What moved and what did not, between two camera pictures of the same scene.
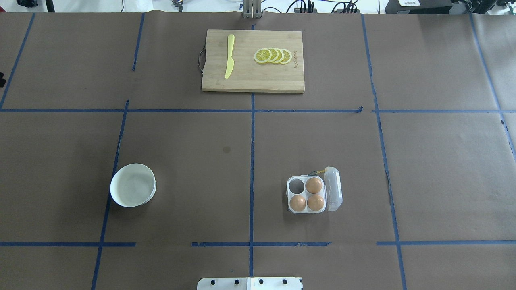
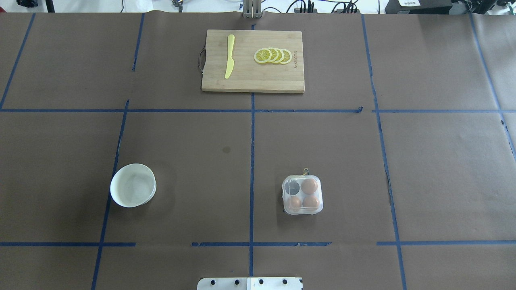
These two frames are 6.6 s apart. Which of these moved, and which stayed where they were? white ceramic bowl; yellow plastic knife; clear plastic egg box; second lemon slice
Moved: clear plastic egg box
Stayed: yellow plastic knife; second lemon slice; white ceramic bowl
